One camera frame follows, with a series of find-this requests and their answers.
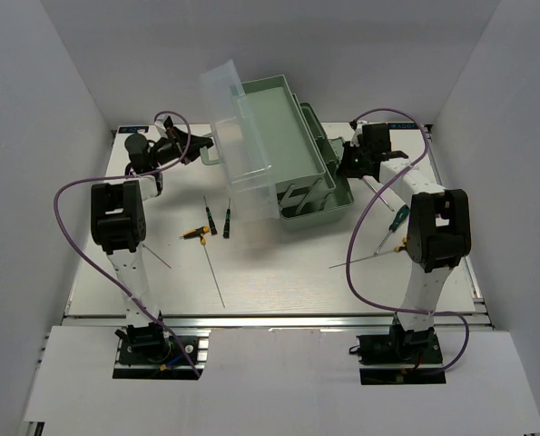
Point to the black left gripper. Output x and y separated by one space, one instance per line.
180 143

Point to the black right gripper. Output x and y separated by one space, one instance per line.
346 170

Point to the green plastic toolbox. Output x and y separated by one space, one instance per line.
276 158

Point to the small green black precision screwdriver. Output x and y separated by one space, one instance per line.
211 223

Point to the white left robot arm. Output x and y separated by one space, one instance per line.
119 227

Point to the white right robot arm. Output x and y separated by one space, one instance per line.
413 320

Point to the yellow T-handle key centre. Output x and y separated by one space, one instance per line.
200 234

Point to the yellow black T-handle hex key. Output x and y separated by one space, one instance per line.
396 249

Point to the yellow T-handle key far left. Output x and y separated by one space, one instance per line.
156 255

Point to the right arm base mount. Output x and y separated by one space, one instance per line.
380 364

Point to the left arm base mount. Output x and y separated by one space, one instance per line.
153 355

